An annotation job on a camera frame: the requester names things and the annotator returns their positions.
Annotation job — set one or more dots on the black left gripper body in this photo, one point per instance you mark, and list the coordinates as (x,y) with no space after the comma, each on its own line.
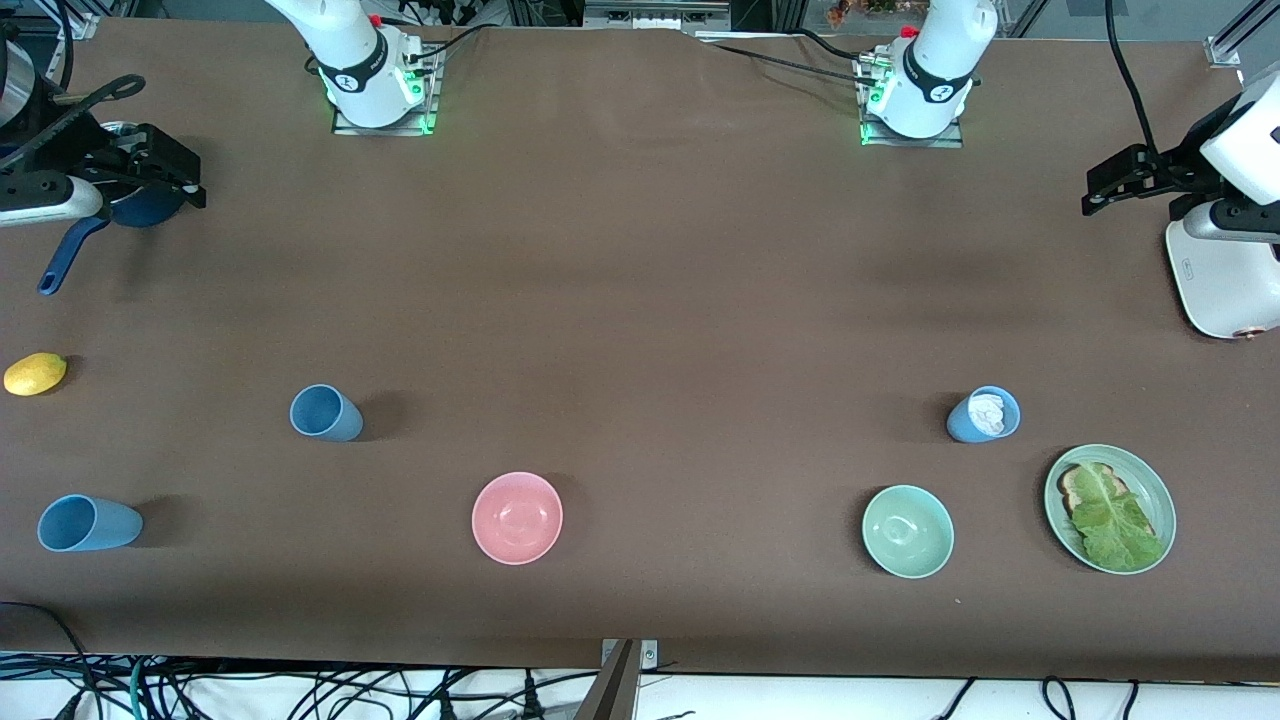
(1176,169)

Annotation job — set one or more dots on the blue cup holding tissue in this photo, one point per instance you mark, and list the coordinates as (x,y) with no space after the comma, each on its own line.
(960,425)

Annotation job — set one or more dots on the blue plastic cup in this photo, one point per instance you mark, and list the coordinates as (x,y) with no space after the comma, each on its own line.
(100,525)
(340,420)

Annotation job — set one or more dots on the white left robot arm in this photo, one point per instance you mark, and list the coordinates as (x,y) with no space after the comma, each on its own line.
(940,60)

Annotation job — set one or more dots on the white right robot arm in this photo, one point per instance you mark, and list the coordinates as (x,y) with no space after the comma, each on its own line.
(360,60)

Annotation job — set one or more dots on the glass pot lid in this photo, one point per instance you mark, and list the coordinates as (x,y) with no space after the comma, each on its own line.
(115,127)

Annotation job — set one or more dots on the dark blue saucepan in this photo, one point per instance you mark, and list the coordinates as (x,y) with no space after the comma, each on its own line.
(75,250)

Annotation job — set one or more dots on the white kitchen appliance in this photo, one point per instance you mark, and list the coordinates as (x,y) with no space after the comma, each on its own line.
(1225,290)

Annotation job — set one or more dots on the yellow lemon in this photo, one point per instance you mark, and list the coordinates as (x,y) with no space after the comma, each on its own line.
(35,375)

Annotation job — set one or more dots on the green plate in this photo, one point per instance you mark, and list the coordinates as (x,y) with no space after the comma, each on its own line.
(1140,475)

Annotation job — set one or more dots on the orange artificial flowers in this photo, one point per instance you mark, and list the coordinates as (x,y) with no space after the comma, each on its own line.
(845,12)

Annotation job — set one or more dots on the toast slice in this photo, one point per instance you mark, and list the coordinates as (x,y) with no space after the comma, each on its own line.
(1073,492)

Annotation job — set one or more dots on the brown table cover sheet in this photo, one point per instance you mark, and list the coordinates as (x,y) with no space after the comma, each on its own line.
(800,300)

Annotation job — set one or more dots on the green lettuce leaf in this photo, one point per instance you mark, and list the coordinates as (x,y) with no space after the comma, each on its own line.
(1115,525)

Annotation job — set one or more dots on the mint green bowl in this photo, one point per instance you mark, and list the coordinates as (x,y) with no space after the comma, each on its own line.
(907,531)

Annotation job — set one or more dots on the pink bowl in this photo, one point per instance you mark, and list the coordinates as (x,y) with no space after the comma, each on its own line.
(517,518)

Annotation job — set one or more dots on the grey power strip box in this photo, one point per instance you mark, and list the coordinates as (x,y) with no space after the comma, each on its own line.
(650,15)

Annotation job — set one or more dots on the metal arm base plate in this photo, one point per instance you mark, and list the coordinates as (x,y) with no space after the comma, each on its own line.
(436,100)
(900,142)

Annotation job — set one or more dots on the silver metal bracket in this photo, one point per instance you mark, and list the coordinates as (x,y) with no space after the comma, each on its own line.
(650,655)

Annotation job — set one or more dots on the grey camera pole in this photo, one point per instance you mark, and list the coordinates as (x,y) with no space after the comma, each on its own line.
(612,695)

